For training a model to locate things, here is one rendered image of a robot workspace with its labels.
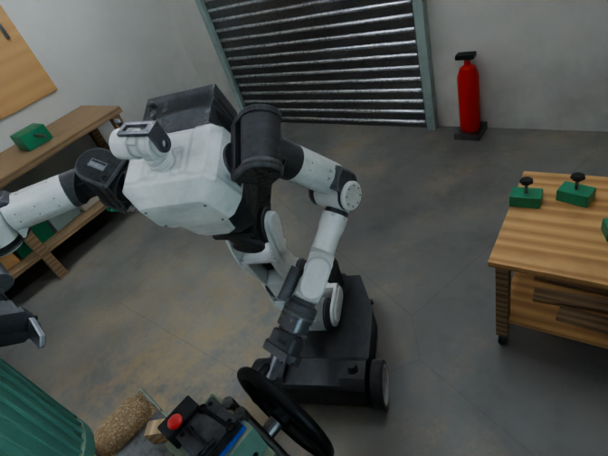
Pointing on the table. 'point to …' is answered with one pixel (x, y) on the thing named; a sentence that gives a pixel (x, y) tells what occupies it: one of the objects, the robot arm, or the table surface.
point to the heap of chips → (122, 424)
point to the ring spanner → (217, 418)
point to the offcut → (155, 432)
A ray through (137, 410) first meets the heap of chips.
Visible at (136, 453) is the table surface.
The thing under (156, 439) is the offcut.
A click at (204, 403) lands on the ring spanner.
